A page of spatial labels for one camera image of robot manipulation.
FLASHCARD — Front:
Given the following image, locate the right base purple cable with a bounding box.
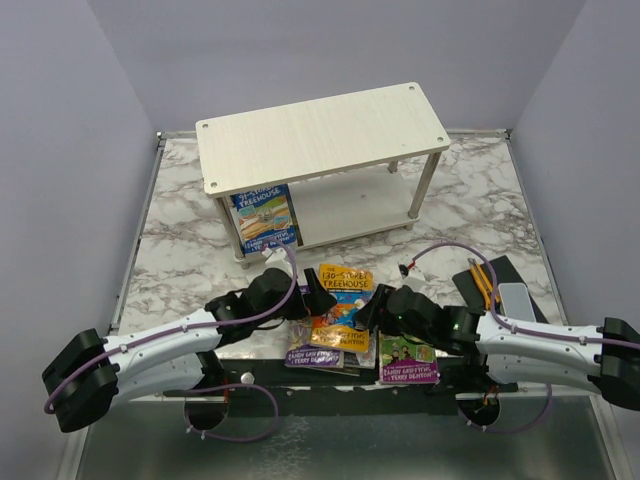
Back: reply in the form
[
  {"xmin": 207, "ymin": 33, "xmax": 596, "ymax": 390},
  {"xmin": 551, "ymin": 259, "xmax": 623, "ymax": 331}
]
[{"xmin": 464, "ymin": 382, "xmax": 554, "ymax": 435}]

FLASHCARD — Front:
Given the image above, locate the Little Women dark book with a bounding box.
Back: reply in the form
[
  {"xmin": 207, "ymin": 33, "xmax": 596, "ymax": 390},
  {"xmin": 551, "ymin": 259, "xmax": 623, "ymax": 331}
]
[{"xmin": 344, "ymin": 330, "xmax": 378, "ymax": 369}]

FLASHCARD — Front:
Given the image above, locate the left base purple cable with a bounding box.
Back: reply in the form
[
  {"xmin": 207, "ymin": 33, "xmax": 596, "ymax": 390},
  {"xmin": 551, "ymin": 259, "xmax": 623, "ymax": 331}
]
[{"xmin": 182, "ymin": 382, "xmax": 280, "ymax": 443}]

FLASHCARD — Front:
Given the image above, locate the blue 91-Storey Treehouse book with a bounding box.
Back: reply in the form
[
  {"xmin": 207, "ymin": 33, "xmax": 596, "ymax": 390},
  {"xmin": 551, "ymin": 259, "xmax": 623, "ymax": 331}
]
[{"xmin": 231, "ymin": 184, "xmax": 303, "ymax": 255}]

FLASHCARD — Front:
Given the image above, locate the wrist white camera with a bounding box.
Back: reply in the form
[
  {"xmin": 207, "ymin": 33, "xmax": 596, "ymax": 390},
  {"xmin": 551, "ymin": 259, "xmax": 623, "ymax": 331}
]
[
  {"xmin": 261, "ymin": 246, "xmax": 290, "ymax": 268},
  {"xmin": 398, "ymin": 261, "xmax": 426, "ymax": 292}
]

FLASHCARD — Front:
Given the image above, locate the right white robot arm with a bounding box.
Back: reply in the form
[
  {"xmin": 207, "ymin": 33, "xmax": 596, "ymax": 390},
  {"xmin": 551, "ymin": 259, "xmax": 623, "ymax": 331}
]
[{"xmin": 354, "ymin": 285, "xmax": 639, "ymax": 411}]

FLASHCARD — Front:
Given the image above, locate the thin dark patterned book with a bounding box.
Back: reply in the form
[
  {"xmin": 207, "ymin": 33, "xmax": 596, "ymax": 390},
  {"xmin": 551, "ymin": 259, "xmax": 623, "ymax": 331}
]
[{"xmin": 306, "ymin": 351, "xmax": 360, "ymax": 376}]

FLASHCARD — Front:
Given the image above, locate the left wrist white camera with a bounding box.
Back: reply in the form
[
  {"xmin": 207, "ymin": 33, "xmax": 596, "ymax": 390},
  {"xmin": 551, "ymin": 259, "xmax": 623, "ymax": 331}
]
[{"xmin": 261, "ymin": 246, "xmax": 290, "ymax": 268}]

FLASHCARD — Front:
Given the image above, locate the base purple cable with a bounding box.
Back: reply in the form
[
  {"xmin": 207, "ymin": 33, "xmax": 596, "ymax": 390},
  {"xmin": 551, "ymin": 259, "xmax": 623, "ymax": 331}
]
[
  {"xmin": 464, "ymin": 382, "xmax": 554, "ymax": 435},
  {"xmin": 182, "ymin": 382, "xmax": 280, "ymax": 443}
]

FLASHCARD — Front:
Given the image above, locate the white two-tier wooden shelf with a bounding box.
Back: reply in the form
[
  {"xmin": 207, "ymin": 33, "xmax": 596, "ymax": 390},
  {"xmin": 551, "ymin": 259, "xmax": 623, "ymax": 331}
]
[{"xmin": 196, "ymin": 82, "xmax": 451, "ymax": 267}]

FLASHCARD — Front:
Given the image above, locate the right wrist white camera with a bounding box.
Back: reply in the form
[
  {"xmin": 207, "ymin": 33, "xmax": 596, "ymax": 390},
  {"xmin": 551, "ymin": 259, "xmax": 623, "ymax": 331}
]
[{"xmin": 398, "ymin": 261, "xmax": 426, "ymax": 292}]

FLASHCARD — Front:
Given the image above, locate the orange 130-Storey Treehouse book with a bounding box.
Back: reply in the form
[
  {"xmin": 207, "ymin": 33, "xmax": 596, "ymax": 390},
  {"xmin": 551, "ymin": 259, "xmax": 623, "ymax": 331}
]
[{"xmin": 310, "ymin": 264, "xmax": 374, "ymax": 353}]

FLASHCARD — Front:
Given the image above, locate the purple 117-Storey Treehouse book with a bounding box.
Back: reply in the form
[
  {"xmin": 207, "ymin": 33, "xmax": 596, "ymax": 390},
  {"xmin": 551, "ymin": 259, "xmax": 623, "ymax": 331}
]
[{"xmin": 378, "ymin": 333, "xmax": 439, "ymax": 385}]

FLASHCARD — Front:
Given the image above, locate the yellow utility knife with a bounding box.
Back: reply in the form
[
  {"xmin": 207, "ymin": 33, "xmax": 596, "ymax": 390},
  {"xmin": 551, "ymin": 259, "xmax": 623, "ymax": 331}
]
[{"xmin": 467, "ymin": 258, "xmax": 493, "ymax": 310}]

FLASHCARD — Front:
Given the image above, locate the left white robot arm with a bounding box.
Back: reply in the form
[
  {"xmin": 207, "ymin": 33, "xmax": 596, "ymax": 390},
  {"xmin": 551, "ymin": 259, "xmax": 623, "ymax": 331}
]
[{"xmin": 42, "ymin": 268, "xmax": 337, "ymax": 433}]

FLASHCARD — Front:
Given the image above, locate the grey rectangular case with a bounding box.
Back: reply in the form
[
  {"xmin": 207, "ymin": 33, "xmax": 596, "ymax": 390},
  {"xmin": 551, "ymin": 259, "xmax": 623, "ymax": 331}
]
[{"xmin": 498, "ymin": 283, "xmax": 536, "ymax": 322}]

